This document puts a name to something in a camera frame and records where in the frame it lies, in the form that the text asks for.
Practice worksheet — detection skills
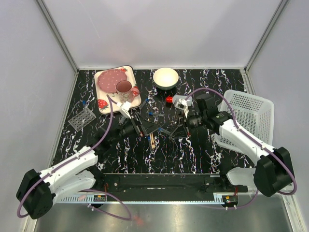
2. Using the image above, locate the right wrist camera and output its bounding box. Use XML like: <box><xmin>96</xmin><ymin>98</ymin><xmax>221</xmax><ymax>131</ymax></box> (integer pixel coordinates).
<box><xmin>174</xmin><ymin>98</ymin><xmax>192</xmax><ymax>118</ymax></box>

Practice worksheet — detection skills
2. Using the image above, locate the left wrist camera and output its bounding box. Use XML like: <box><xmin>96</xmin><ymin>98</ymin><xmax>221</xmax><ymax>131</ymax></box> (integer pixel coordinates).
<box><xmin>117</xmin><ymin>101</ymin><xmax>131</xmax><ymax>119</ymax></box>

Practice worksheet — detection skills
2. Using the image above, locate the clear test tube rack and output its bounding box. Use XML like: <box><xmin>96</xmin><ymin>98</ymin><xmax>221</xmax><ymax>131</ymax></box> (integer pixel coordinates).
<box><xmin>69</xmin><ymin>107</ymin><xmax>96</xmax><ymax>132</ymax></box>

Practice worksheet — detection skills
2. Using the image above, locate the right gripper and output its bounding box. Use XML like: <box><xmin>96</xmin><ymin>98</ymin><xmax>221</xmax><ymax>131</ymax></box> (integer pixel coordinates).
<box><xmin>169</xmin><ymin>110</ymin><xmax>207</xmax><ymax>139</ymax></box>

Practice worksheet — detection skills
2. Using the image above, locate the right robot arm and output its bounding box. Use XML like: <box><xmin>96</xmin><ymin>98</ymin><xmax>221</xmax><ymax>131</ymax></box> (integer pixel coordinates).
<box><xmin>167</xmin><ymin>94</ymin><xmax>296</xmax><ymax>197</ymax></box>

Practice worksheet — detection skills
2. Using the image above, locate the white plastic basket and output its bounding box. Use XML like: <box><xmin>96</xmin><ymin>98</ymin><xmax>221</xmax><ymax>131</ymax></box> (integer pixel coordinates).
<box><xmin>224</xmin><ymin>90</ymin><xmax>275</xmax><ymax>145</ymax></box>

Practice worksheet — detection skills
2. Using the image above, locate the pink dotted plate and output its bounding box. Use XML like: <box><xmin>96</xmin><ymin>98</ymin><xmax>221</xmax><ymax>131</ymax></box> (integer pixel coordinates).
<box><xmin>97</xmin><ymin>69</ymin><xmax>127</xmax><ymax>93</ymax></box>

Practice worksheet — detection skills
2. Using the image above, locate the white green bowl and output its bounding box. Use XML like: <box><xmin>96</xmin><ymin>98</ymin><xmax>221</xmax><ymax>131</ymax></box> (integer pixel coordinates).
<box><xmin>153</xmin><ymin>68</ymin><xmax>179</xmax><ymax>90</ymax></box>

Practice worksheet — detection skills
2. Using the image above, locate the clear plastic funnel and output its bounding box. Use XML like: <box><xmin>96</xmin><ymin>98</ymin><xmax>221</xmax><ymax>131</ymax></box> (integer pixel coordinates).
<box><xmin>119</xmin><ymin>116</ymin><xmax>127</xmax><ymax>125</ymax></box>

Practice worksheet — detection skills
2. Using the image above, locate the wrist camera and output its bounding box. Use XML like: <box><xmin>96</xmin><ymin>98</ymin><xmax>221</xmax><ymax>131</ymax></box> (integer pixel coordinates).
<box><xmin>117</xmin><ymin>101</ymin><xmax>131</xmax><ymax>119</ymax></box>
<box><xmin>174</xmin><ymin>98</ymin><xmax>192</xmax><ymax>118</ymax></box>

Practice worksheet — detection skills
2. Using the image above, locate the red cap wash bottle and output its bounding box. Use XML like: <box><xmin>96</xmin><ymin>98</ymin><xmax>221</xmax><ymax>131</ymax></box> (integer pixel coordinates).
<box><xmin>166</xmin><ymin>95</ymin><xmax>193</xmax><ymax>106</ymax></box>

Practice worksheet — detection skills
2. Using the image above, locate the pink patterned mug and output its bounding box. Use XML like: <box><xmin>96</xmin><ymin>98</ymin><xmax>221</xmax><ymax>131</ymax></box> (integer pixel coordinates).
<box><xmin>116</xmin><ymin>80</ymin><xmax>140</xmax><ymax>103</ymax></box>

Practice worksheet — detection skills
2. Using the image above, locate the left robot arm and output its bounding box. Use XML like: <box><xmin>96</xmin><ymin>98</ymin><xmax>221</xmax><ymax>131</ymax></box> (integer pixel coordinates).
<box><xmin>16</xmin><ymin>113</ymin><xmax>160</xmax><ymax>219</ymax></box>

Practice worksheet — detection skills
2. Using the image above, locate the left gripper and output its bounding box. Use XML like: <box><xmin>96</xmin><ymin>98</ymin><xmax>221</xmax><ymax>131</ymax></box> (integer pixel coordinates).
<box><xmin>111</xmin><ymin>112</ymin><xmax>161</xmax><ymax>145</ymax></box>

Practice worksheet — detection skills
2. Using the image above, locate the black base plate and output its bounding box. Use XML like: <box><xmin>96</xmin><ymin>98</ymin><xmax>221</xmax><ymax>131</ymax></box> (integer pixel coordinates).
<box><xmin>91</xmin><ymin>174</ymin><xmax>248</xmax><ymax>202</ymax></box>

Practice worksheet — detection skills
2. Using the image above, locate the clear test tube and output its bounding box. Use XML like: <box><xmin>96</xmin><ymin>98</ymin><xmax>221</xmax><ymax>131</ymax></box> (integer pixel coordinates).
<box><xmin>139</xmin><ymin>98</ymin><xmax>149</xmax><ymax>110</ymax></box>

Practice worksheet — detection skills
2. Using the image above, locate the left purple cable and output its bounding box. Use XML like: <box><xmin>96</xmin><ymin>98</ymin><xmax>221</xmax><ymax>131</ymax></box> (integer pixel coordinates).
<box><xmin>16</xmin><ymin>95</ymin><xmax>133</xmax><ymax>221</ymax></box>

